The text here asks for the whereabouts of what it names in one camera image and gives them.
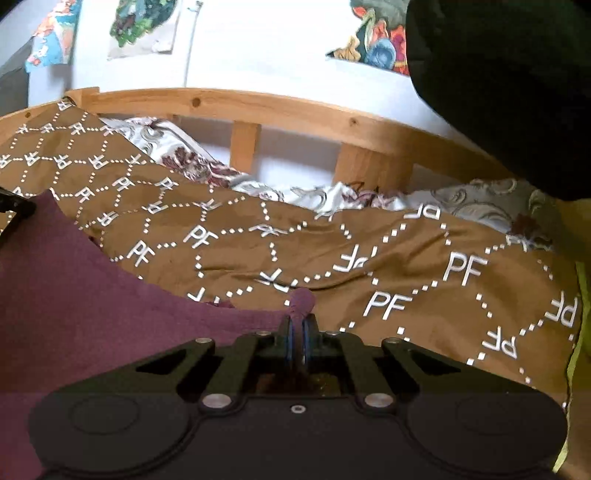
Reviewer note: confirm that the cartoon character wall poster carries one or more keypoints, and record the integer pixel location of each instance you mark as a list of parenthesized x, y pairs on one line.
[(143, 27)]

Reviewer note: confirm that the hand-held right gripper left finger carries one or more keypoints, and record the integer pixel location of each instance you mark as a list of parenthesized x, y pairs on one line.
[(290, 341)]

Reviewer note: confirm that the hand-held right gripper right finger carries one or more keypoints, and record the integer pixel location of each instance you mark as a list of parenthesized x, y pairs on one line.
[(308, 341)]

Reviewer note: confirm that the brown patterned blanket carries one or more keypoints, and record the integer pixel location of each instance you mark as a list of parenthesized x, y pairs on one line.
[(369, 258)]

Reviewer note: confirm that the black padded jacket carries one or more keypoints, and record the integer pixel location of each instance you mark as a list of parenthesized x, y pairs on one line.
[(498, 92)]

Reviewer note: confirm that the landscape wall poster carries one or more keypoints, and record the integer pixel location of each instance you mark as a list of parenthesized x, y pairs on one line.
[(374, 46)]

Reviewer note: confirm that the small torn wall poster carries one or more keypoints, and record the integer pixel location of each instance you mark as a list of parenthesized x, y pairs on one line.
[(51, 32)]

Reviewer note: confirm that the dark door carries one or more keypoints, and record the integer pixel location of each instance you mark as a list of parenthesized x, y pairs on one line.
[(11, 87)]

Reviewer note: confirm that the floral bed sheet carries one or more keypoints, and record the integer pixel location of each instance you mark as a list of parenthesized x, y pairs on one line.
[(194, 157)]

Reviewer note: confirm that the wooden bed frame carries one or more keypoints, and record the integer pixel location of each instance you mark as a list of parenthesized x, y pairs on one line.
[(277, 108)]

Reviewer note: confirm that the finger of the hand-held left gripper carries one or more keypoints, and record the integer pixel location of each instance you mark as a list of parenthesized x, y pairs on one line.
[(18, 203)]

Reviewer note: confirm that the maroon long-sleeve shirt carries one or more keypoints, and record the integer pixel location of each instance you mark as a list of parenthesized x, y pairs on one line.
[(92, 300)]

